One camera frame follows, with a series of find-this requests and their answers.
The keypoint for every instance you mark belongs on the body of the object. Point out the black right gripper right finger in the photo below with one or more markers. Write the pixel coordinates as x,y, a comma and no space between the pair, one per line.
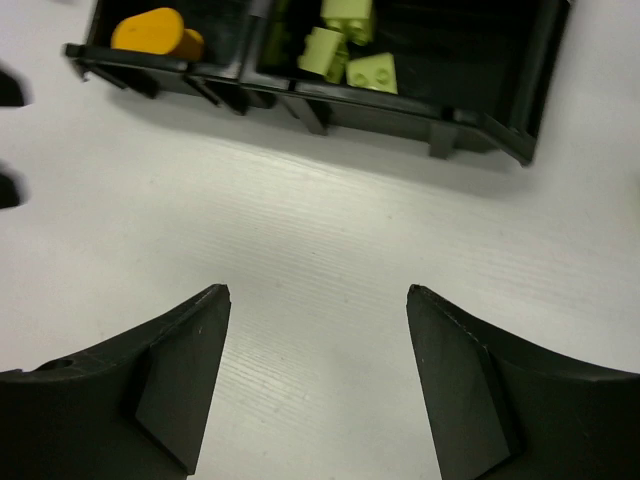
502,407

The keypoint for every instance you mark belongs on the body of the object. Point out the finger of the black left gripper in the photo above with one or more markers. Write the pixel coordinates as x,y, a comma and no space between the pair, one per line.
11,93
11,189

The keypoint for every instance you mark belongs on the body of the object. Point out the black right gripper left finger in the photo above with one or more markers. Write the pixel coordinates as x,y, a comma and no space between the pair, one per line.
134,406

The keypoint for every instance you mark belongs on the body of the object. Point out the orange rounded lego block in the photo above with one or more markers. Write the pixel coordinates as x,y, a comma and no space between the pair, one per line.
160,31

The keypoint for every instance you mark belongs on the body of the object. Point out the light green square lego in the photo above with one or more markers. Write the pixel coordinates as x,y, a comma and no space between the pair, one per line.
325,54

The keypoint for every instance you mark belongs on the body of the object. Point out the light green sloped lego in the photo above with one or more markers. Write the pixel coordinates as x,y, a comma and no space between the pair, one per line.
376,72

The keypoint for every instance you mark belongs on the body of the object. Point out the black four-compartment bin tray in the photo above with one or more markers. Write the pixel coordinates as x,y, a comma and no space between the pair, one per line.
457,75

